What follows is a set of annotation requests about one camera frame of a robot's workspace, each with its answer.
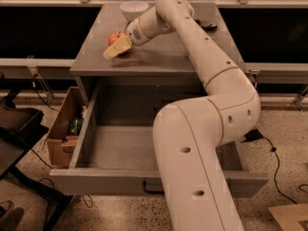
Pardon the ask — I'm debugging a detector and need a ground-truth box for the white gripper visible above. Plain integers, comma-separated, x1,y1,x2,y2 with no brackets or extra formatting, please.
103,17,150,60

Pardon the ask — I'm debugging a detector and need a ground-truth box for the red apple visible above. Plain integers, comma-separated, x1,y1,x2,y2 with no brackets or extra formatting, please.
108,32,125,46

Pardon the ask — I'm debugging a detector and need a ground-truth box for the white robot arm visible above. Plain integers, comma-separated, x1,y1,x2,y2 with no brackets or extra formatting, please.
104,0,261,231

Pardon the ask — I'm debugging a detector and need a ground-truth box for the grey open drawer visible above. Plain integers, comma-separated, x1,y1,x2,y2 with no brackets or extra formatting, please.
51,80,269,198

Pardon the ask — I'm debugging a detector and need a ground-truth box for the white ceramic bowl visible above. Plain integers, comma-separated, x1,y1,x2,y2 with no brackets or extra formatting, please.
120,0,149,22

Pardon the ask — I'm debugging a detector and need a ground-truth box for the black remote control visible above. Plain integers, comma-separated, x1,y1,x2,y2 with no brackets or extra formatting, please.
195,19,218,32

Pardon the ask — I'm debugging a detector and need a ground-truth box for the green bag in box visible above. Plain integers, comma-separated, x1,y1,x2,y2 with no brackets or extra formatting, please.
68,118,83,136

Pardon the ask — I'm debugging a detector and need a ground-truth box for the cardboard box on floor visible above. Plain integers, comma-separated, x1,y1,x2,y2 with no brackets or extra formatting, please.
46,87,84,167

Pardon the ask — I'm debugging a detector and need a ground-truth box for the black table at left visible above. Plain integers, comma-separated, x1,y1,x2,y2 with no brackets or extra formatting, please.
0,87,72,231

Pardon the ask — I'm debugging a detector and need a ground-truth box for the black power adapter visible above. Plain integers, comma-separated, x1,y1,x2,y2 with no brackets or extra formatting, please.
244,129,264,142

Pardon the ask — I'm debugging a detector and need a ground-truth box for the flat cardboard piece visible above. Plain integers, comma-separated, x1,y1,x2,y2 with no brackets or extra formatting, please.
269,204,308,231

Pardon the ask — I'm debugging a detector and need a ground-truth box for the black cable on left floor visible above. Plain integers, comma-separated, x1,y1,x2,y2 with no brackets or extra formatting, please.
31,74,60,113

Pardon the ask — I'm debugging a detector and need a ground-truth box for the black cable on floor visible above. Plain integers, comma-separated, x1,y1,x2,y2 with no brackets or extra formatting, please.
263,136,308,205
31,74,60,113

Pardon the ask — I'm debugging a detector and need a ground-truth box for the black drawer handle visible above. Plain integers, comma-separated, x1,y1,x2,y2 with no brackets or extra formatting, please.
142,181,165,194

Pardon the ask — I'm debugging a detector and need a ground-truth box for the black cable on right floor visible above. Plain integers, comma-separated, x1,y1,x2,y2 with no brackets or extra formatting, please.
263,136,308,205

